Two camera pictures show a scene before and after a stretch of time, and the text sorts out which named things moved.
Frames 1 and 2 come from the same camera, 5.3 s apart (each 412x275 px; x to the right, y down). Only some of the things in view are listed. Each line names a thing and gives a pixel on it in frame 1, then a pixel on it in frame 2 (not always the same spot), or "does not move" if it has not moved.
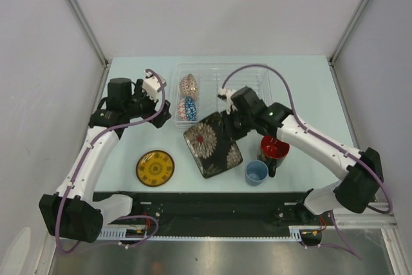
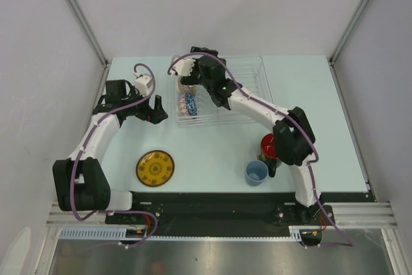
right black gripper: [227, 123] → [192, 79]
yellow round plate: [155, 168] does not move
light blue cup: [255, 172] does not move
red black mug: [272, 151] does not move
